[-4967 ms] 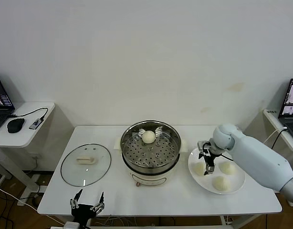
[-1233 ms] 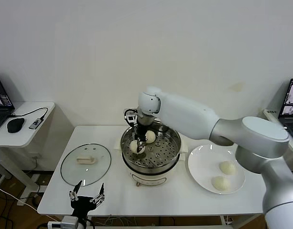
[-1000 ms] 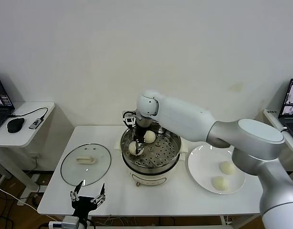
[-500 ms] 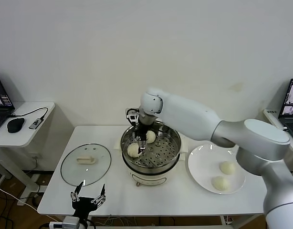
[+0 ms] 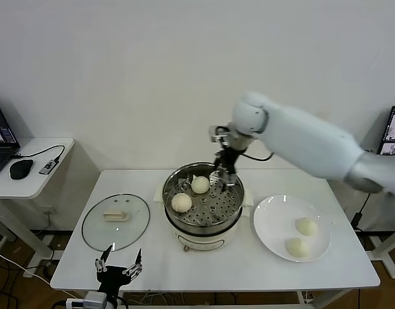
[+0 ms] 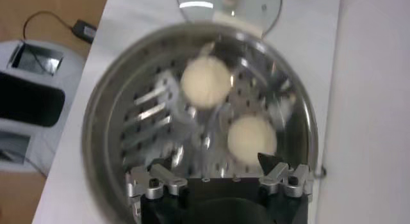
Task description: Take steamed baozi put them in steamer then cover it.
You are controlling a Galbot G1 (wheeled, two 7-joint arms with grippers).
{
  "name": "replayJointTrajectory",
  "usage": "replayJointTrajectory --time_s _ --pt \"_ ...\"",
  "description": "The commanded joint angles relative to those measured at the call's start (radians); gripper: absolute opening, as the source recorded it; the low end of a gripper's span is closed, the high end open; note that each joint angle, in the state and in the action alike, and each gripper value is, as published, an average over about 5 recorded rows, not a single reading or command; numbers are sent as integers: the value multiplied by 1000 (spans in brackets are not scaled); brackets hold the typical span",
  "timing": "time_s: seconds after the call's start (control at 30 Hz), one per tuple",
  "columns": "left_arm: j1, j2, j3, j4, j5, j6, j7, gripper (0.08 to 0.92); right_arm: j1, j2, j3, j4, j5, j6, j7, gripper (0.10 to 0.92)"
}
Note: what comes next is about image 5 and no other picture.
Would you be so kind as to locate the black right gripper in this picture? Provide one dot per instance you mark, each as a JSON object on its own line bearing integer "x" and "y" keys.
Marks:
{"x": 229, "y": 160}

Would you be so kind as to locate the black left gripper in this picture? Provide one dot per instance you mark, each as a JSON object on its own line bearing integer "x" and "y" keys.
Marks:
{"x": 115, "y": 276}

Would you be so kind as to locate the white steamed baozi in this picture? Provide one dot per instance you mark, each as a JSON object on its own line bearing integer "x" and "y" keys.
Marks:
{"x": 200, "y": 185}
{"x": 181, "y": 202}
{"x": 297, "y": 248}
{"x": 307, "y": 227}

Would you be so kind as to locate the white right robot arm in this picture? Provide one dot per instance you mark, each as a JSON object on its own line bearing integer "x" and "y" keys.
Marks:
{"x": 297, "y": 138}

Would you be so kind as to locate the stainless steel steamer basket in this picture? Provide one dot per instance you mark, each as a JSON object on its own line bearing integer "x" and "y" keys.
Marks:
{"x": 216, "y": 210}

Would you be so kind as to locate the round glass pot lid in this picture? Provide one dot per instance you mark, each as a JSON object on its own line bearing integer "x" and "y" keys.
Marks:
{"x": 120, "y": 231}

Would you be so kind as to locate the cream electric cooking pot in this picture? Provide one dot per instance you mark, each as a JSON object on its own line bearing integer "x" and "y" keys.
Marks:
{"x": 200, "y": 239}

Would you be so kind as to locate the white round plate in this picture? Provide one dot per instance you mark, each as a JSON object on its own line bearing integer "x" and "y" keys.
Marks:
{"x": 274, "y": 225}

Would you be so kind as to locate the white side table with mouse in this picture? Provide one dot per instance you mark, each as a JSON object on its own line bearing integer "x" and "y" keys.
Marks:
{"x": 40, "y": 186}

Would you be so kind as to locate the grey usb hub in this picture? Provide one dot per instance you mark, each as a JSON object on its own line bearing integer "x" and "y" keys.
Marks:
{"x": 49, "y": 167}

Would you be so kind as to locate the black computer mouse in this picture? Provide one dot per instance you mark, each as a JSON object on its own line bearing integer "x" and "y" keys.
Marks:
{"x": 21, "y": 169}

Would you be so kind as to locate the white side table with sticker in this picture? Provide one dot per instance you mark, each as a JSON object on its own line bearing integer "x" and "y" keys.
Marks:
{"x": 382, "y": 254}

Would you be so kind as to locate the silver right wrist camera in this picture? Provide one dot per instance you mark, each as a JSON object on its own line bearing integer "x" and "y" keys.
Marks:
{"x": 218, "y": 133}

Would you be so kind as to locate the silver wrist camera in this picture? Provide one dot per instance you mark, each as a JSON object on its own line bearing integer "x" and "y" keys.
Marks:
{"x": 95, "y": 301}
{"x": 218, "y": 133}

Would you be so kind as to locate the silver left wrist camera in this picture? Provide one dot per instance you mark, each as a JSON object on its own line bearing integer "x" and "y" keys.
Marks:
{"x": 95, "y": 301}

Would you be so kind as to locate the white wall socket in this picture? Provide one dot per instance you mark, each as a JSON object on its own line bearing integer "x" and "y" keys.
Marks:
{"x": 48, "y": 212}

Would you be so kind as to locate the black laptop camera views screen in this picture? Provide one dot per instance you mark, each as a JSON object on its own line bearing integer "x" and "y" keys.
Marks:
{"x": 393, "y": 128}

